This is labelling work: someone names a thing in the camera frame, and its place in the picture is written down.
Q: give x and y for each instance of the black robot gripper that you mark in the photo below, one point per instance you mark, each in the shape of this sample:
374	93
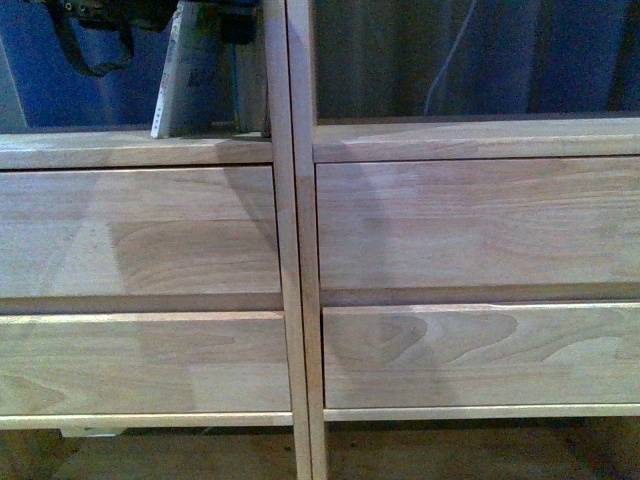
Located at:
237	19

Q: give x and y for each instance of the stack of books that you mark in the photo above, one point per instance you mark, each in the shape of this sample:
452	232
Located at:
194	93

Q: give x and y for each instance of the left wooden shelf unit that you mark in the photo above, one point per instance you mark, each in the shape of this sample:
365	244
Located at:
129	150

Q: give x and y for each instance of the wooden shelf unit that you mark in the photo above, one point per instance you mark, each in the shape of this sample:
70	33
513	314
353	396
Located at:
129	150
413	81

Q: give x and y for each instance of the right wooden shelf unit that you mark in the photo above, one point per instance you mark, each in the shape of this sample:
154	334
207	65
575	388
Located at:
413	81

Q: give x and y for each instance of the upper left wooden drawer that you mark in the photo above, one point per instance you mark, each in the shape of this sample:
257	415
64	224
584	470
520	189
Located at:
155	232

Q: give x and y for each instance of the wooden drawer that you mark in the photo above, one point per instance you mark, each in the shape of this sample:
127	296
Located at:
154	363
473	223
155	232
473	355

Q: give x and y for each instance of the lower left wooden drawer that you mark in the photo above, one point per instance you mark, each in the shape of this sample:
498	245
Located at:
154	363

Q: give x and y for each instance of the upper right wooden drawer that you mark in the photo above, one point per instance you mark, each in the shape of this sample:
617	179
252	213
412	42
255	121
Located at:
473	223

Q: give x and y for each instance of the lower right wooden drawer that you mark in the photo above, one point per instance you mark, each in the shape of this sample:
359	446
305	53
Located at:
473	355

